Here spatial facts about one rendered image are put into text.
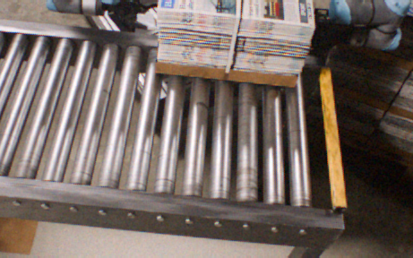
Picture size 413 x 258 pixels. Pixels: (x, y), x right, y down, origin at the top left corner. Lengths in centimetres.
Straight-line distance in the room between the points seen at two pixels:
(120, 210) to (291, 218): 38
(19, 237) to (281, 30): 129
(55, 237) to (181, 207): 94
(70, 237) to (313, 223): 109
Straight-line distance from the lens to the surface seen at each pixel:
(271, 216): 110
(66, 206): 112
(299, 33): 117
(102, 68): 132
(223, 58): 124
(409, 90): 188
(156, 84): 128
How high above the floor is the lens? 177
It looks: 54 degrees down
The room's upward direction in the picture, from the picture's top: 9 degrees clockwise
